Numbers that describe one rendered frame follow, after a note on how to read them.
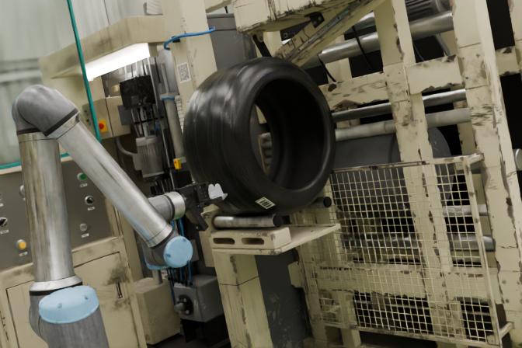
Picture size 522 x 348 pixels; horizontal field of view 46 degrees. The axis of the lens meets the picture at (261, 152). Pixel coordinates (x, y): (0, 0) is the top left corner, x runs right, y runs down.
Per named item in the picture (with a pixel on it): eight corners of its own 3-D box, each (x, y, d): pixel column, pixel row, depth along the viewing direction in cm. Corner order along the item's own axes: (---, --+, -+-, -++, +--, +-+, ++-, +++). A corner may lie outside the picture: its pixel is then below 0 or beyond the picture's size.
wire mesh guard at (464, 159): (311, 324, 284) (282, 175, 280) (314, 322, 285) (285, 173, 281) (501, 350, 219) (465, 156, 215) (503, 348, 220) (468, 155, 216)
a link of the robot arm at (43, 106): (50, 68, 167) (204, 250, 185) (41, 77, 178) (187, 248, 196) (15, 94, 162) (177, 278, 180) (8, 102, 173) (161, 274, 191)
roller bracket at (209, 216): (203, 238, 243) (199, 214, 243) (273, 213, 271) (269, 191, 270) (209, 238, 241) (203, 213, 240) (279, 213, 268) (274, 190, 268)
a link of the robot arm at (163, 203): (130, 234, 197) (123, 203, 197) (161, 224, 206) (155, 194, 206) (146, 233, 190) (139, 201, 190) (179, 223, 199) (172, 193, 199)
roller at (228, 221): (222, 222, 248) (216, 230, 245) (217, 214, 246) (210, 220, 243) (285, 220, 222) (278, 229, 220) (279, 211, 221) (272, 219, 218)
